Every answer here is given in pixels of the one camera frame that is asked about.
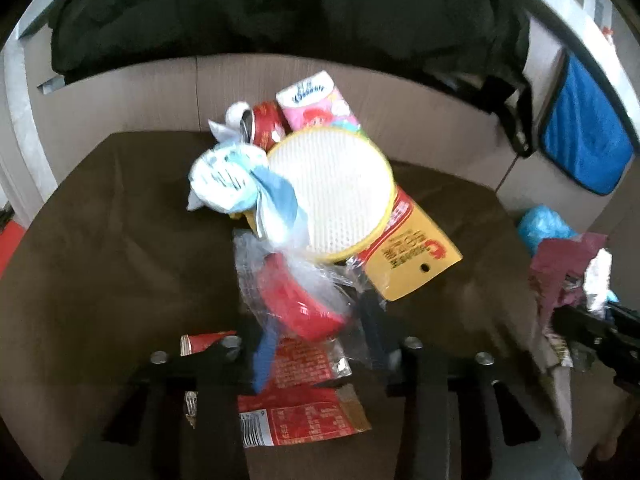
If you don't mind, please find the yellow packaging card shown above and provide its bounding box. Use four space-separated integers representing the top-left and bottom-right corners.
357 185 463 302

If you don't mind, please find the red snack wrapper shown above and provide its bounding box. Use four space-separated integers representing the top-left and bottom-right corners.
180 331 373 448

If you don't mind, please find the pink tissue pack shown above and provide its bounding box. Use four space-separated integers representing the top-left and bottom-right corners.
276 71 362 133

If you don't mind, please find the blue fabric bag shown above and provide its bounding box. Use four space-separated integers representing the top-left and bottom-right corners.
540 52 635 196

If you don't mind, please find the white and blue plastic bag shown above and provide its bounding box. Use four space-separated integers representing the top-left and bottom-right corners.
186 102 311 251

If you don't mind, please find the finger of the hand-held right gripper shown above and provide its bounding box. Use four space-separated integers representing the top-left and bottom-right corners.
605 300 640 325
551 305 640 402

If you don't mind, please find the clear plastic bag red item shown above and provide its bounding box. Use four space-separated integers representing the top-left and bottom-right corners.
232 230 396 371

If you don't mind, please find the white crumpled paper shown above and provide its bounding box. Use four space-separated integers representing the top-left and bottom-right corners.
582 249 613 311

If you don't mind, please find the red paper sheet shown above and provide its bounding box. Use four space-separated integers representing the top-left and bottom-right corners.
0 220 26 271

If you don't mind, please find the light blue plastic bag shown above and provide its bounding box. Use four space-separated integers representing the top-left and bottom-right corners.
516 205 576 256

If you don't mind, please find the black cloth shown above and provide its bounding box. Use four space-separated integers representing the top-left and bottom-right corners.
47 0 533 158

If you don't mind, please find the grey counter with wood panel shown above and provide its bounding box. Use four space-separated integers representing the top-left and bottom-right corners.
2 0 640 241

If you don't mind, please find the round yellow scrubber pad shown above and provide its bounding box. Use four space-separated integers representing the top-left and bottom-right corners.
266 127 396 263

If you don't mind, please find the red drink can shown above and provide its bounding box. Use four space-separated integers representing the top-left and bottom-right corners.
240 101 287 151

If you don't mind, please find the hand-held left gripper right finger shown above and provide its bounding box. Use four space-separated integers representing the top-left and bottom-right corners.
352 276 583 480

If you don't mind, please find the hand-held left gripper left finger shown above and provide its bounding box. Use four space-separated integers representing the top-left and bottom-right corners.
60 329 281 480

